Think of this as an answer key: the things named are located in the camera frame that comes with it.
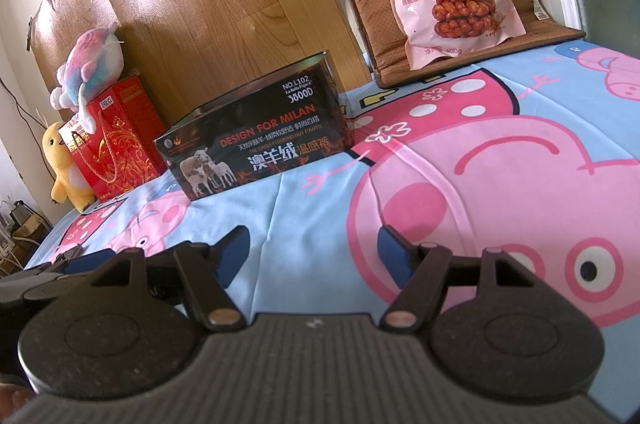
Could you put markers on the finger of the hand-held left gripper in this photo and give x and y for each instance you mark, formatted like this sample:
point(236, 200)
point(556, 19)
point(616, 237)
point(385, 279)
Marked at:
point(85, 260)

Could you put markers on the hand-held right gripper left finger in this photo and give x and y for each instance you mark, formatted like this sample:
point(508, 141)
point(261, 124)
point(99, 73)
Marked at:
point(235, 254)

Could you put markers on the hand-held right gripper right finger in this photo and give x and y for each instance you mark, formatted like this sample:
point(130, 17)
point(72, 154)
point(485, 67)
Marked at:
point(392, 246)

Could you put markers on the black printed box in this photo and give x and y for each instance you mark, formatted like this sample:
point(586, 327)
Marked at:
point(250, 138)

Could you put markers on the cartoon printed bed sheet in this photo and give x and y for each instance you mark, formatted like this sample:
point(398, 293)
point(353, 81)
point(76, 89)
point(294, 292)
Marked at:
point(310, 224)

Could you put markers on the yellow plush toy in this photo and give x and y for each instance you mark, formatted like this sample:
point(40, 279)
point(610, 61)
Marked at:
point(62, 174)

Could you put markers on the red gift bag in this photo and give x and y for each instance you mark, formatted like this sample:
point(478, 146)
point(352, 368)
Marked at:
point(120, 143)

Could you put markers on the pink blue plush unicorn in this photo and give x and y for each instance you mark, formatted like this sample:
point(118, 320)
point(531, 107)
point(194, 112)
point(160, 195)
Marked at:
point(92, 63)

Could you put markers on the brown seat cushion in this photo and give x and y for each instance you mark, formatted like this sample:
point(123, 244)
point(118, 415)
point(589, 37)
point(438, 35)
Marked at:
point(380, 38)

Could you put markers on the wooden board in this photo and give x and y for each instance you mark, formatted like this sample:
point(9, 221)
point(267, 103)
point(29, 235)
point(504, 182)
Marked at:
point(200, 13)

